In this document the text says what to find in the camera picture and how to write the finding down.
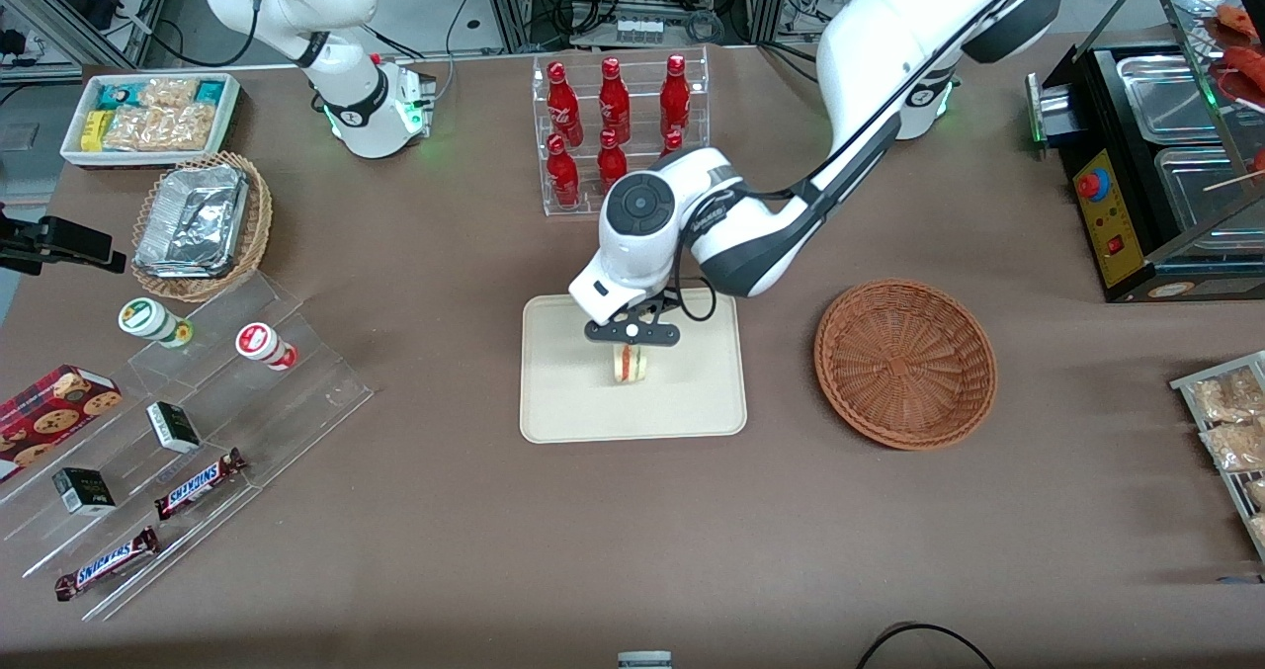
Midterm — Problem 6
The round brown wicker basket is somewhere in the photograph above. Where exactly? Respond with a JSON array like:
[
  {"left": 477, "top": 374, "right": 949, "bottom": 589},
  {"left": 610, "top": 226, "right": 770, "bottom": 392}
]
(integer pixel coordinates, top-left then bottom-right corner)
[{"left": 813, "top": 279, "right": 998, "bottom": 451}]

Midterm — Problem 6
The metal shelf frame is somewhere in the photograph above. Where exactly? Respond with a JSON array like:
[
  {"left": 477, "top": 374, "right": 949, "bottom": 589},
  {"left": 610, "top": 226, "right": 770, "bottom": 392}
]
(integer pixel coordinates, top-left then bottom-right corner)
[{"left": 0, "top": 0, "right": 184, "bottom": 82}]

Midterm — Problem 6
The snickers chocolate bar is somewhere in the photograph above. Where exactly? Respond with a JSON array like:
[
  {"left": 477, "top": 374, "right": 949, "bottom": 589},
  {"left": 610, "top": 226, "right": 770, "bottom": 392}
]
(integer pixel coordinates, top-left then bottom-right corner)
[
  {"left": 54, "top": 526, "right": 160, "bottom": 603},
  {"left": 153, "top": 447, "right": 246, "bottom": 522}
]

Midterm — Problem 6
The triangle sandwich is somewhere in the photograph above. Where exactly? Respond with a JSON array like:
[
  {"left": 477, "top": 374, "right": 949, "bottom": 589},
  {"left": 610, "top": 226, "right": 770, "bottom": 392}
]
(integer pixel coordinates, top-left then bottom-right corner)
[{"left": 613, "top": 343, "right": 654, "bottom": 385}]

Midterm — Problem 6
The red sausage skewer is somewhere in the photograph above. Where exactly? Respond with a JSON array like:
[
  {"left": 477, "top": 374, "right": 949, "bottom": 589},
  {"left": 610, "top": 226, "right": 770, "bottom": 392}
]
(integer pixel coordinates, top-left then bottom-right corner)
[
  {"left": 1216, "top": 3, "right": 1265, "bottom": 43},
  {"left": 1220, "top": 48, "right": 1265, "bottom": 109}
]

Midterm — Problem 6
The red lid white cup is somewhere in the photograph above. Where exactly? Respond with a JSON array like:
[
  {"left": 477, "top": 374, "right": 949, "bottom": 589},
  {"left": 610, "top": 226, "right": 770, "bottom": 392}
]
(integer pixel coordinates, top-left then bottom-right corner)
[{"left": 234, "top": 321, "right": 298, "bottom": 372}]

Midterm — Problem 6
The white snack bin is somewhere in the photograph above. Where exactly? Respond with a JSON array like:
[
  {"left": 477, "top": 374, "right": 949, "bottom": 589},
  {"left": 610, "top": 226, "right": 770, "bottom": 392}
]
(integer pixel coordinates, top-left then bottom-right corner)
[{"left": 59, "top": 72, "right": 242, "bottom": 170}]

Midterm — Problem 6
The black clamp mount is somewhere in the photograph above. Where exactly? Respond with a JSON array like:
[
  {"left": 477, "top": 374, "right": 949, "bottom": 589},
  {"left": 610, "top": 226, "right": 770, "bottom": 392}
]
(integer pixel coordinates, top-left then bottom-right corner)
[{"left": 0, "top": 203, "right": 127, "bottom": 277}]

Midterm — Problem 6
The clear rice cracker pack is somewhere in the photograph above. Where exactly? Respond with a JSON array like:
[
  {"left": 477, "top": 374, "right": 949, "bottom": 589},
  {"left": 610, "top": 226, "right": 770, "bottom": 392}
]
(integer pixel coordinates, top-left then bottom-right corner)
[
  {"left": 138, "top": 77, "right": 200, "bottom": 110},
  {"left": 103, "top": 104, "right": 218, "bottom": 152}
]

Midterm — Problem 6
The green lid white cup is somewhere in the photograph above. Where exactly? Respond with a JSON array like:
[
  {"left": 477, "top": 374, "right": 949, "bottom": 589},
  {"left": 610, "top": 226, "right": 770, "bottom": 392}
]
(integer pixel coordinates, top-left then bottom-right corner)
[{"left": 118, "top": 296, "right": 195, "bottom": 349}]

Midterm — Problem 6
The grey wire rack tray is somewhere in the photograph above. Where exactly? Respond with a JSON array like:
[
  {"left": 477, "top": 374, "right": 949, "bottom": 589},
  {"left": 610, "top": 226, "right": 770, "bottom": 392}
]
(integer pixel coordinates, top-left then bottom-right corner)
[{"left": 1170, "top": 351, "right": 1265, "bottom": 561}]

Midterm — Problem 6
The clear acrylic bottle rack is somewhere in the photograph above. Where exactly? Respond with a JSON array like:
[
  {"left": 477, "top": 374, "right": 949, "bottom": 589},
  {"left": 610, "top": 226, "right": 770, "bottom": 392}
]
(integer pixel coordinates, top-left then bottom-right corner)
[{"left": 532, "top": 46, "right": 711, "bottom": 217}]

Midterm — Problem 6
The aluminium foil container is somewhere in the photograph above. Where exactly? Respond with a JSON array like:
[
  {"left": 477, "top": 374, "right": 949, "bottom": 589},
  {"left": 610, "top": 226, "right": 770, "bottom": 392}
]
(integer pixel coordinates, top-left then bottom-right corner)
[{"left": 133, "top": 163, "right": 250, "bottom": 280}]

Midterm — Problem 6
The cream plastic tray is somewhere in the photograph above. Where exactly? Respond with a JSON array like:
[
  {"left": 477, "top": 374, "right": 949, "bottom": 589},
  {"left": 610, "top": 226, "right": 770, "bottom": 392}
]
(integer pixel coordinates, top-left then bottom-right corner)
[{"left": 520, "top": 287, "right": 749, "bottom": 445}]

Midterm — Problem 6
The red cookie box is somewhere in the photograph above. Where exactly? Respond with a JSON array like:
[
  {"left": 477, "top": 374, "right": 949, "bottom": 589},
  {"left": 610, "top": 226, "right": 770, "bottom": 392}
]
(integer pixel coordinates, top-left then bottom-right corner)
[{"left": 0, "top": 365, "right": 124, "bottom": 482}]

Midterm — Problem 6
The black floor cable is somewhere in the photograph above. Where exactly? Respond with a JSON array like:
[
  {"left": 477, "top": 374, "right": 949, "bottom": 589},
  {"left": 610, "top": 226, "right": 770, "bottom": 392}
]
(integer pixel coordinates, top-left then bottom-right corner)
[{"left": 855, "top": 622, "right": 999, "bottom": 669}]

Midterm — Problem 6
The clear acrylic stepped stand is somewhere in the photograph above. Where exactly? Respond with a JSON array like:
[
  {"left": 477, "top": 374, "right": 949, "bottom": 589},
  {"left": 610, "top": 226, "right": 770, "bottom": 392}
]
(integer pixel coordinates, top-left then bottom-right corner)
[{"left": 0, "top": 272, "right": 375, "bottom": 623}]

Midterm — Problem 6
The steel food pan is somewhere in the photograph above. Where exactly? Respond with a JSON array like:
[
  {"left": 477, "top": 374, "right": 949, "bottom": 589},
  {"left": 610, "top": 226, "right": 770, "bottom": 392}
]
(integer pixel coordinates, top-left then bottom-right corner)
[
  {"left": 1115, "top": 51, "right": 1228, "bottom": 144},
  {"left": 1154, "top": 143, "right": 1265, "bottom": 257}
]

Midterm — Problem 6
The black food warmer machine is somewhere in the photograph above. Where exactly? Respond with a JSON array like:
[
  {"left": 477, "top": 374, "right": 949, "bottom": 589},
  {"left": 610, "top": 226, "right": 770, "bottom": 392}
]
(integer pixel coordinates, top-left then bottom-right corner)
[{"left": 1026, "top": 0, "right": 1265, "bottom": 304}]

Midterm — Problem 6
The small black box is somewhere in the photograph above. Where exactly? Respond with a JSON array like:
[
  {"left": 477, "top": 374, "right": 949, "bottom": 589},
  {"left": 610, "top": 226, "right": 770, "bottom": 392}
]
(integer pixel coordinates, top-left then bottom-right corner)
[
  {"left": 51, "top": 466, "right": 118, "bottom": 517},
  {"left": 146, "top": 401, "right": 203, "bottom": 455}
]

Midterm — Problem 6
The oval light wicker basket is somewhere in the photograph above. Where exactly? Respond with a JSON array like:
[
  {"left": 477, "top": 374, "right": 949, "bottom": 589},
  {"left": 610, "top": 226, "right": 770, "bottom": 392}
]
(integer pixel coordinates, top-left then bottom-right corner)
[{"left": 130, "top": 150, "right": 274, "bottom": 304}]

